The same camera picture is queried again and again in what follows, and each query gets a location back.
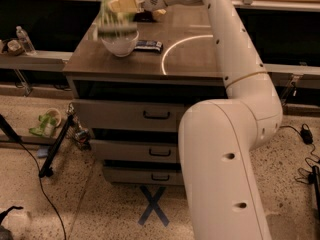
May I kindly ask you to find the middle grey drawer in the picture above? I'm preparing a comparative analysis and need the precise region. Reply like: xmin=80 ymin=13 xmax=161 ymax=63
xmin=90 ymin=140 xmax=179 ymax=163

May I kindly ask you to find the grey drawer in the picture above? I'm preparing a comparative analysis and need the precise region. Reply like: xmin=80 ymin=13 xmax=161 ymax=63
xmin=103 ymin=167 xmax=183 ymax=185
xmin=72 ymin=99 xmax=185 ymax=132
xmin=90 ymin=140 xmax=179 ymax=163

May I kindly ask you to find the clear plastic water bottle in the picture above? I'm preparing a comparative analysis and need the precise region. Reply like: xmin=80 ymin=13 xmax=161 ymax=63
xmin=16 ymin=26 xmax=36 ymax=56

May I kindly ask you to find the black tripod leg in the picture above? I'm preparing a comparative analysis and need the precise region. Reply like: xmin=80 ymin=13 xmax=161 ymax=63
xmin=38 ymin=115 xmax=74 ymax=178

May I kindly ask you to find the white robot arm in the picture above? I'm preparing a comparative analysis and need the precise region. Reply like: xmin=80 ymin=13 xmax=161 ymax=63
xmin=109 ymin=0 xmax=282 ymax=240

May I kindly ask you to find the green jalapeno chip bag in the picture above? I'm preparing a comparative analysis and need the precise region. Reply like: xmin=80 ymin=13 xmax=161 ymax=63
xmin=95 ymin=0 xmax=137 ymax=38

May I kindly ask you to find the small basket with items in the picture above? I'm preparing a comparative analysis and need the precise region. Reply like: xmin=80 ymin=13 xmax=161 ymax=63
xmin=0 ymin=39 xmax=24 ymax=56

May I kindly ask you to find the blue tape cross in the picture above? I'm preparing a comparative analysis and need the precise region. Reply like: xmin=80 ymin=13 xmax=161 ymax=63
xmin=138 ymin=185 xmax=169 ymax=227

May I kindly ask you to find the brown chip bag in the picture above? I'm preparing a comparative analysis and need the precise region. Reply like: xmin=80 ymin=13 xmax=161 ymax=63
xmin=134 ymin=9 xmax=166 ymax=23

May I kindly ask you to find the top grey drawer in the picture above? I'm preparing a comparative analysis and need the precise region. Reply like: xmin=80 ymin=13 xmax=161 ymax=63
xmin=72 ymin=99 xmax=185 ymax=132

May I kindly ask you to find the black power adapter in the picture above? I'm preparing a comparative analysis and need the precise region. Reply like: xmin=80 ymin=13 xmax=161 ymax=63
xmin=298 ymin=124 xmax=313 ymax=145

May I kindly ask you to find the black floor cable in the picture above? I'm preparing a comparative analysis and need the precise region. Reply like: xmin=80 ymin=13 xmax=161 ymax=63
xmin=0 ymin=114 xmax=68 ymax=240

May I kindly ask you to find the white ceramic bowl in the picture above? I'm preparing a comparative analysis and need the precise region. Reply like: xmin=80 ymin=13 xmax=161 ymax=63
xmin=101 ymin=31 xmax=139 ymax=57

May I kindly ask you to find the bottom grey drawer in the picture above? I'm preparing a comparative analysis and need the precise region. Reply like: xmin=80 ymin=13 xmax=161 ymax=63
xmin=103 ymin=167 xmax=183 ymax=185

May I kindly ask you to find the dark blue snack bar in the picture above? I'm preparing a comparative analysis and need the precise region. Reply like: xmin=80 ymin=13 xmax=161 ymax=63
xmin=134 ymin=40 xmax=163 ymax=54

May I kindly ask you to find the grey drawer cabinet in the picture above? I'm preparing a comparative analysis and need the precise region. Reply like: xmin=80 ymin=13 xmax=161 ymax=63
xmin=64 ymin=6 xmax=226 ymax=172

